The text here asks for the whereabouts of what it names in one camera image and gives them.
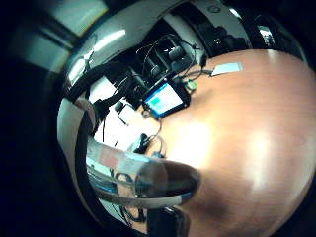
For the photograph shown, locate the small black adapter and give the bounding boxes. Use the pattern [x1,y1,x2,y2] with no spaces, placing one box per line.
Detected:
[132,132,151,155]

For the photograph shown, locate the black laptop with lit screen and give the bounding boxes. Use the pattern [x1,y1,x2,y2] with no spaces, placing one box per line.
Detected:
[141,76,193,120]

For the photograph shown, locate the small green object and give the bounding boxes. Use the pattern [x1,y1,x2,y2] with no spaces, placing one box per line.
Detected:
[185,78,198,93]

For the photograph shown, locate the white paper card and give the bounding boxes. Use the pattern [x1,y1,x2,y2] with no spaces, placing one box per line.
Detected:
[210,61,245,78]

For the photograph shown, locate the black office chair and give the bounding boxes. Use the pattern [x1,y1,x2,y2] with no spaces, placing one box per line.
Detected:
[163,42,196,74]

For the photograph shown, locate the long ceiling lamp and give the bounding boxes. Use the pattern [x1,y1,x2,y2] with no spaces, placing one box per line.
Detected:
[93,28,128,52]

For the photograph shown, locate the black cable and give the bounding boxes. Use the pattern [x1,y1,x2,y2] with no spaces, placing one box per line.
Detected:
[141,110,168,160]

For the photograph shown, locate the small black device with cable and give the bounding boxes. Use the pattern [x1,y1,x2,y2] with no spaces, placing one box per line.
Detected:
[113,100,128,126]

